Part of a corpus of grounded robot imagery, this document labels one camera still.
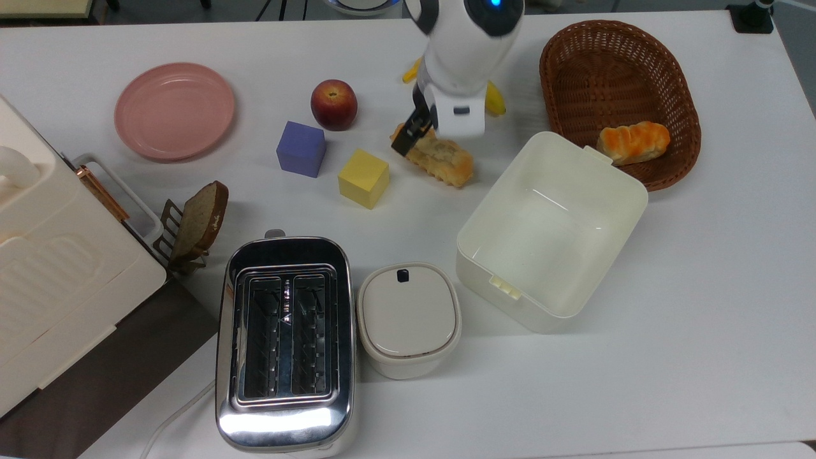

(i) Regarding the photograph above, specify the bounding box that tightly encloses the cream container with lid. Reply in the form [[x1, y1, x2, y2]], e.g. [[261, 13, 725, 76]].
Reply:
[[356, 262, 463, 381]]

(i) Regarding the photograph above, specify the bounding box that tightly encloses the brown metal toast rack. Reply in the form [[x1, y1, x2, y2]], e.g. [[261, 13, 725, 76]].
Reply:
[[152, 198, 212, 277]]

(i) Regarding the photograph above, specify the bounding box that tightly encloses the silver two-slot toaster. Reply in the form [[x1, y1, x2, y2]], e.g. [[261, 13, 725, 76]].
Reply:
[[215, 229, 358, 457]]

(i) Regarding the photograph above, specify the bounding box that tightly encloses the brown wicker basket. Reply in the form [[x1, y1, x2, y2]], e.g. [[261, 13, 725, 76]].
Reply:
[[539, 20, 702, 193]]

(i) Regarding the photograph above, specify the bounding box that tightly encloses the purple foam cube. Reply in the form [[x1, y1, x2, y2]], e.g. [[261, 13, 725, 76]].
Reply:
[[275, 120, 328, 179]]

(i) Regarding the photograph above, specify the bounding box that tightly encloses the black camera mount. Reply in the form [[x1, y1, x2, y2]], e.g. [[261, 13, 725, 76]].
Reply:
[[726, 0, 776, 34]]

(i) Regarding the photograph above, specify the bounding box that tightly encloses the long crusty bread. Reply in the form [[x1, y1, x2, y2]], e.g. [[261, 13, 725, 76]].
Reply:
[[390, 122, 476, 189]]

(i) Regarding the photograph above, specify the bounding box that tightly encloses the red apple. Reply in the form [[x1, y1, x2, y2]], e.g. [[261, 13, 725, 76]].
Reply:
[[310, 79, 359, 132]]

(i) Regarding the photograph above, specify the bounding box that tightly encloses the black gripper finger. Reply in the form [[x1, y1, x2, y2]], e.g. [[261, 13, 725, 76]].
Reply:
[[391, 111, 430, 157]]

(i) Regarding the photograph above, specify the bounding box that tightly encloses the orange striped bread roll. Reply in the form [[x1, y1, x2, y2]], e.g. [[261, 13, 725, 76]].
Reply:
[[597, 121, 672, 167]]

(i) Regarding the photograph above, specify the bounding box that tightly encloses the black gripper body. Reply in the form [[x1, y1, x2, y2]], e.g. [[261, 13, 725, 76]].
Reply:
[[411, 82, 440, 132]]

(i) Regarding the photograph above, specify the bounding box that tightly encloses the white toaster cord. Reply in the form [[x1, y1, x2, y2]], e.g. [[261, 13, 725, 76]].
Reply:
[[138, 381, 218, 459]]

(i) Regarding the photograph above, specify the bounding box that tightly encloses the yellow banana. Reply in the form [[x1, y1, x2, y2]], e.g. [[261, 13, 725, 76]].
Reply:
[[402, 57, 508, 117]]

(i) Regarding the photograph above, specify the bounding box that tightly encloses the open cream plastic box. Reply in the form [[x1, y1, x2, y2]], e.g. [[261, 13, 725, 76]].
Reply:
[[455, 131, 650, 335]]

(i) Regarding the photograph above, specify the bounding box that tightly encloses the pink plate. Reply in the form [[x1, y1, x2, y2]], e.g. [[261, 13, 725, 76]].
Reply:
[[113, 62, 236, 162]]

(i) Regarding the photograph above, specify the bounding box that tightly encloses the brown bread slice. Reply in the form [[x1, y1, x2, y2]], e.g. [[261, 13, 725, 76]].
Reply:
[[170, 180, 230, 259]]

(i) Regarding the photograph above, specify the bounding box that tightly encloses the cream toy oven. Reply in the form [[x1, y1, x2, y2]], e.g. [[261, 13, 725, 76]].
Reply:
[[0, 94, 221, 459]]

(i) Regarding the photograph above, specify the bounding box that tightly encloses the yellow foam cube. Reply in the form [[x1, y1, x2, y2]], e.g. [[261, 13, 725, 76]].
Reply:
[[338, 149, 391, 210]]

